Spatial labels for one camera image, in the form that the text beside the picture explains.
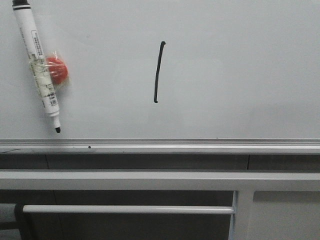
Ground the white horizontal rod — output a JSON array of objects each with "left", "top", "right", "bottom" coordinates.
[{"left": 22, "top": 205, "right": 235, "bottom": 215}]

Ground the red round magnet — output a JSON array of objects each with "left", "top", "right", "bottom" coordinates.
[{"left": 45, "top": 50, "right": 71, "bottom": 89}]

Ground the white whiteboard with aluminium tray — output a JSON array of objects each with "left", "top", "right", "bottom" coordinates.
[{"left": 0, "top": 0, "right": 320, "bottom": 154}]

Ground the white whiteboard marker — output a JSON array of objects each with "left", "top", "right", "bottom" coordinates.
[{"left": 12, "top": 0, "right": 61, "bottom": 134}]

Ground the white stand crossbar frame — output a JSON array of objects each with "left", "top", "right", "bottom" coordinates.
[{"left": 0, "top": 169, "right": 320, "bottom": 240}]

